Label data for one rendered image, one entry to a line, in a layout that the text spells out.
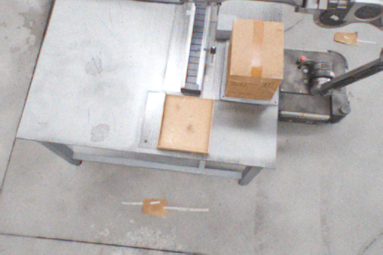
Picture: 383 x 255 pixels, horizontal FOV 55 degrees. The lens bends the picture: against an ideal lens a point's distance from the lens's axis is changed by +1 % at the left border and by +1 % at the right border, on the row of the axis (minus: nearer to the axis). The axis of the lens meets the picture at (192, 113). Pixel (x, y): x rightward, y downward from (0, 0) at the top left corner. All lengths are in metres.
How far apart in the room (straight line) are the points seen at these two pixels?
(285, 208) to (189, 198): 0.67
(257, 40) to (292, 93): 0.97
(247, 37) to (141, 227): 1.51
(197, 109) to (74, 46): 0.78
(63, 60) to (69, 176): 0.98
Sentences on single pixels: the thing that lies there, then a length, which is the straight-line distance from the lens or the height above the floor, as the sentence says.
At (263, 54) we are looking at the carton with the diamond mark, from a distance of 1.75.
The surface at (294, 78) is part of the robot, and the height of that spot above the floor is 0.26.
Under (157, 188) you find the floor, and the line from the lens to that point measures 2.67.
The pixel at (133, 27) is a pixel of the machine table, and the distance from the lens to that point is 2.17.
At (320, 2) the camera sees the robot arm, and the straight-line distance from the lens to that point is 1.53.
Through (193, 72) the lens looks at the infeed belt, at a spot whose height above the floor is 0.88.
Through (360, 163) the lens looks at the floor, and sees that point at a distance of 2.95.
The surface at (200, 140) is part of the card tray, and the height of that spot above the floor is 0.83.
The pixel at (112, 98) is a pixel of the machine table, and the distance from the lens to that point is 1.99.
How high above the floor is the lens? 2.63
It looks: 70 degrees down
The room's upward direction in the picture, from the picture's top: straight up
